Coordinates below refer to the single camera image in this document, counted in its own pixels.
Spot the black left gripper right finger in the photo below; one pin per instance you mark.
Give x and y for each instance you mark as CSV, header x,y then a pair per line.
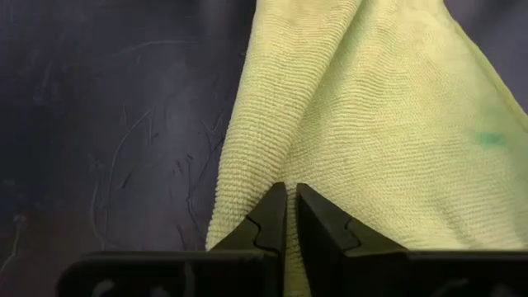
x,y
371,272

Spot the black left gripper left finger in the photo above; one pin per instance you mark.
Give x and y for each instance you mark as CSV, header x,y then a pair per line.
x,y
185,272

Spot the yellow-green microfiber towel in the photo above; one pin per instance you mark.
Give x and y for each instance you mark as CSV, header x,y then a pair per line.
x,y
371,123

